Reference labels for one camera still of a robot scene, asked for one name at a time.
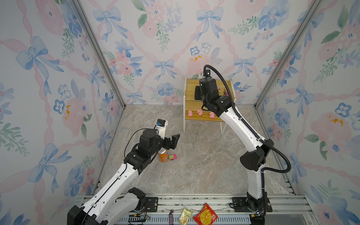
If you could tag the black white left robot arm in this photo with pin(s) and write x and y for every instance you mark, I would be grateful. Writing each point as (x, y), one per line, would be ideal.
(107, 207)

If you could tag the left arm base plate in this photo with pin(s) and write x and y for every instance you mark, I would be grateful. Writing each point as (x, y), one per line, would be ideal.
(150, 204)

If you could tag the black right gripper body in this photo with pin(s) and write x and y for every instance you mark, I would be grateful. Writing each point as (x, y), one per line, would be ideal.
(198, 96)

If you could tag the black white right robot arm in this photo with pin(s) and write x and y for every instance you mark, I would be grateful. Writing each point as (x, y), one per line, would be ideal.
(255, 157)

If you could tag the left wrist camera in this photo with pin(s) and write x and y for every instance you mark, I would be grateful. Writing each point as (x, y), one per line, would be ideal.
(161, 126)

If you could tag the pink green toy truck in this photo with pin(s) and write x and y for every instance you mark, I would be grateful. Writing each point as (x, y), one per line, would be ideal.
(172, 157)

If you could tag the yellow green snack packet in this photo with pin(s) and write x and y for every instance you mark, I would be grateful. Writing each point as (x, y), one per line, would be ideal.
(185, 216)

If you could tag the wooden two-tier shelf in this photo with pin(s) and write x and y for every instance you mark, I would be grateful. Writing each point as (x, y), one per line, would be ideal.
(189, 103)

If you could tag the orange soda can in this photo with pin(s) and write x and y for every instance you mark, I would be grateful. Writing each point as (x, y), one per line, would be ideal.
(163, 155)

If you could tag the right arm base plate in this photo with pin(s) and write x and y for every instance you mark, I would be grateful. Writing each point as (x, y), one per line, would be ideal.
(240, 204)

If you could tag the aluminium front rail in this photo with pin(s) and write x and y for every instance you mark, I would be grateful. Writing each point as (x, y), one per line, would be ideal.
(287, 210)

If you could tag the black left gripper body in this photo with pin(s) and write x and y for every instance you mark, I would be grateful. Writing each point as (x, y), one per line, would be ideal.
(159, 144)

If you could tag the red snack packet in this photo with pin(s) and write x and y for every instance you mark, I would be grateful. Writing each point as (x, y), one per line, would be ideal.
(206, 216)

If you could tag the purple small bottle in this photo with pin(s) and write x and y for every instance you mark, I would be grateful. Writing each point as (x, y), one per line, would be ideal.
(170, 218)

